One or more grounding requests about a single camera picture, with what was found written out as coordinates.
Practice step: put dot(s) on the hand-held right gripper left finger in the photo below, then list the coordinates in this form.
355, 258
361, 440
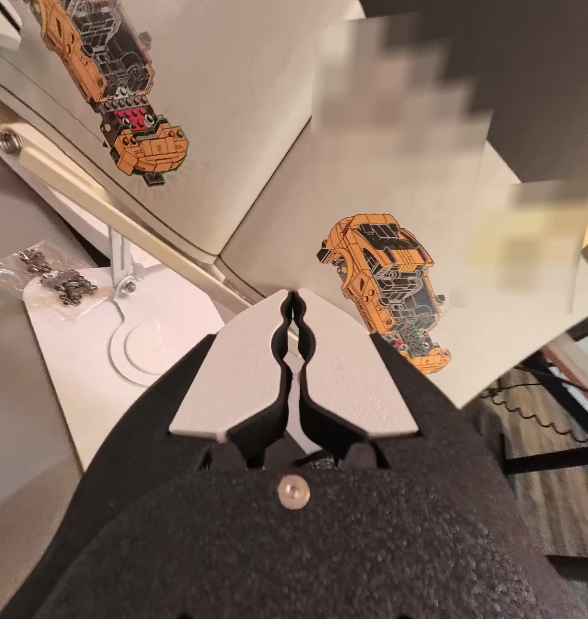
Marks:
212, 387

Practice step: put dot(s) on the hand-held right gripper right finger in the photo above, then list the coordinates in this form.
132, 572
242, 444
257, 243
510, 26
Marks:
361, 387

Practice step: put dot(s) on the lego instruction booklet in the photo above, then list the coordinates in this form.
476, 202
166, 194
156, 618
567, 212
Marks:
255, 96

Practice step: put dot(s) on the white booklet stand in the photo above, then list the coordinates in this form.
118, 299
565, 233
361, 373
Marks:
81, 348

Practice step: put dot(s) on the clear bag of black parts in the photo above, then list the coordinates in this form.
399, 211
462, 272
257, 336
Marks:
66, 285

